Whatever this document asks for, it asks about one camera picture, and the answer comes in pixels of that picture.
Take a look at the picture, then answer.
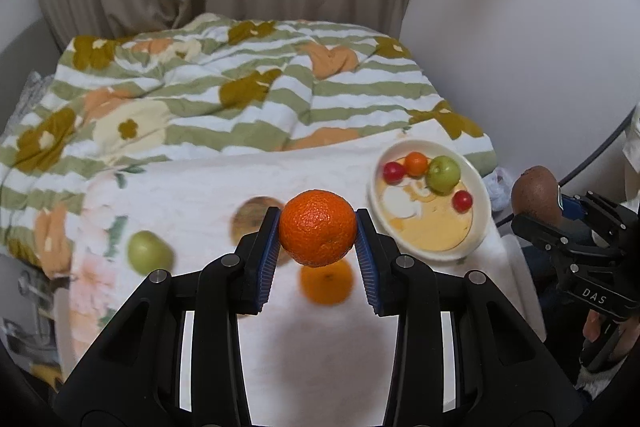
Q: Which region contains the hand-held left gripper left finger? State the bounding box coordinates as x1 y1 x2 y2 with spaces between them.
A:
52 206 282 427

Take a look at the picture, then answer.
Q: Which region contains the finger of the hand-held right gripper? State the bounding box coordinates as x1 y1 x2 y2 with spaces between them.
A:
557 191 623 233
510 213 608 260

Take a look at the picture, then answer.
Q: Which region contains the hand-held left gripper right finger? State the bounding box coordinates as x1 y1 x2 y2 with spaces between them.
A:
354 208 583 427

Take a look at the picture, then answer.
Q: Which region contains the brown kiwi with sticker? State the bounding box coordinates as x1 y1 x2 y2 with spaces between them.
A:
510 165 563 228

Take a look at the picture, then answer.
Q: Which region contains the orange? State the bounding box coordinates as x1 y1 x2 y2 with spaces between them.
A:
300 259 355 306
278 189 358 268

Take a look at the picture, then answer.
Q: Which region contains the cream cartoon plate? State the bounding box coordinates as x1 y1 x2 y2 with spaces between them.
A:
367 139 490 263

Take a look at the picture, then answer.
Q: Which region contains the small tangerine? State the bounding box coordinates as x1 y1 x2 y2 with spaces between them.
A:
404 152 429 178

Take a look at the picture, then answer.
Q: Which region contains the large green apple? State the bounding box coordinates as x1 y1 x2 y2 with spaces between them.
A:
426 155 461 194

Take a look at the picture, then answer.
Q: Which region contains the person's right hand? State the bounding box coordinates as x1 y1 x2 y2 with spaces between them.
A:
582 307 640 370

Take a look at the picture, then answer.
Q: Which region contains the brown kiwi on table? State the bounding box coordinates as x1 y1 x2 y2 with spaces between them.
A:
230 196 281 244

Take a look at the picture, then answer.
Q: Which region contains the white plastic bag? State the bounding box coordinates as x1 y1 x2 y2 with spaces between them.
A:
484 169 516 208

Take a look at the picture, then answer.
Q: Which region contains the white garment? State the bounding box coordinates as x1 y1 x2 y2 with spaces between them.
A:
622 107 640 188

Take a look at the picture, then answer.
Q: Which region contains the small green apple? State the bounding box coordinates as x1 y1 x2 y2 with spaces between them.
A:
127 230 175 273

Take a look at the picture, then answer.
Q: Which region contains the green striped floral blanket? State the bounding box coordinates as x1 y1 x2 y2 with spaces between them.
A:
0 13 497 278

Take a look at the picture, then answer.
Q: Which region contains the grey patterned pillow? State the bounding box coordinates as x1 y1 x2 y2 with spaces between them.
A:
10 72 56 120

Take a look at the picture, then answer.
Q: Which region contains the black curved cable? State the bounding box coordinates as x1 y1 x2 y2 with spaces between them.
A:
492 104 640 233

